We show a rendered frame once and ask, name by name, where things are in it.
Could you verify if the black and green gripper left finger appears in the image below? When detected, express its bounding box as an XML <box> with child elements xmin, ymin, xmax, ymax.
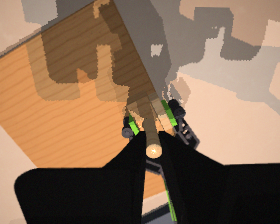
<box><xmin>14</xmin><ymin>131</ymin><xmax>147</xmax><ymax>224</ymax></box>

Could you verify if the black spring clamp with green grips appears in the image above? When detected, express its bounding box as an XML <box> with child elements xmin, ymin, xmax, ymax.
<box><xmin>121</xmin><ymin>99</ymin><xmax>200</xmax><ymax>224</ymax></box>

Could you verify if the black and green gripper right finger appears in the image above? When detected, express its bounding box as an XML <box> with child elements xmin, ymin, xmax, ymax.
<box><xmin>158</xmin><ymin>131</ymin><xmax>280</xmax><ymax>224</ymax></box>

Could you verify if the dark grey shallow tray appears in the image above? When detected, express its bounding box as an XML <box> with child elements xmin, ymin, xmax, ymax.
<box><xmin>141</xmin><ymin>204</ymin><xmax>174</xmax><ymax>224</ymax></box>

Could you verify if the light brown wooden board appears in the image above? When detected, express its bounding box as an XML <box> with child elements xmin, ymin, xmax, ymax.
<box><xmin>0</xmin><ymin>0</ymin><xmax>156</xmax><ymax>168</ymax></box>

